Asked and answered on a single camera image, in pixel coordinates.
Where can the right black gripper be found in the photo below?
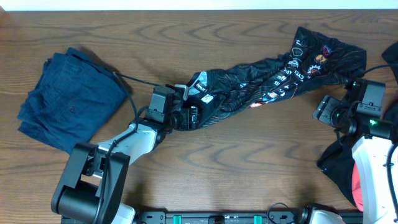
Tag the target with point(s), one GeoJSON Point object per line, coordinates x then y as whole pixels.
{"type": "Point", "coordinates": [325, 108]}

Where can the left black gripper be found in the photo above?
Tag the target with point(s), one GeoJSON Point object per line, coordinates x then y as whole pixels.
{"type": "Point", "coordinates": [191, 117]}

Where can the black printed cycling jersey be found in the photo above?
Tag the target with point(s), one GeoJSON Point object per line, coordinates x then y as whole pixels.
{"type": "Point", "coordinates": [313, 61]}

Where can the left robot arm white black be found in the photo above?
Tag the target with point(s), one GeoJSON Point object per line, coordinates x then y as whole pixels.
{"type": "Point", "coordinates": [92, 182]}

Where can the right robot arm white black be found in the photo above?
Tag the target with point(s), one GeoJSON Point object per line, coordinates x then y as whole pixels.
{"type": "Point", "coordinates": [362, 161]}

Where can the black garment in pile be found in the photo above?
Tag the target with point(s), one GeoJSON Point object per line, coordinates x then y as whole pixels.
{"type": "Point", "coordinates": [337, 164]}

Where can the black garment at right edge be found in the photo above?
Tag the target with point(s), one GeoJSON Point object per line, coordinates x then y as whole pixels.
{"type": "Point", "coordinates": [390, 56]}

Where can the red garment in pile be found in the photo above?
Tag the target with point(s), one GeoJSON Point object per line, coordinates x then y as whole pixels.
{"type": "Point", "coordinates": [356, 189]}

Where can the folded navy blue shirt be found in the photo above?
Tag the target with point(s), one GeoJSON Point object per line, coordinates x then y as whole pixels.
{"type": "Point", "coordinates": [73, 98]}

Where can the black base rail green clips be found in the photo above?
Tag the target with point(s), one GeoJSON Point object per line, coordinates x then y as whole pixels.
{"type": "Point", "coordinates": [279, 216]}

